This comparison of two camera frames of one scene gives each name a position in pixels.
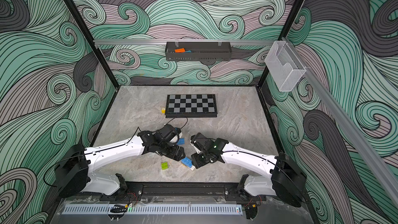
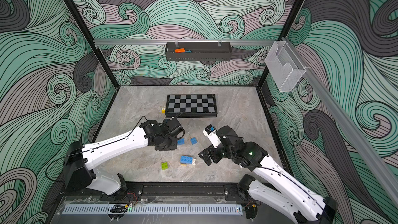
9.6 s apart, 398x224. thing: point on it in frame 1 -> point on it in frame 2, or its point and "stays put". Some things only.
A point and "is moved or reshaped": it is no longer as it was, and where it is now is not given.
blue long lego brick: [186, 161] is moved or reshaped
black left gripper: [173, 155] -> [173, 147]
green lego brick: [164, 165] stays put
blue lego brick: [181, 141] stays put
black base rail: [184, 192] stays put
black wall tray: [198, 51] stays put
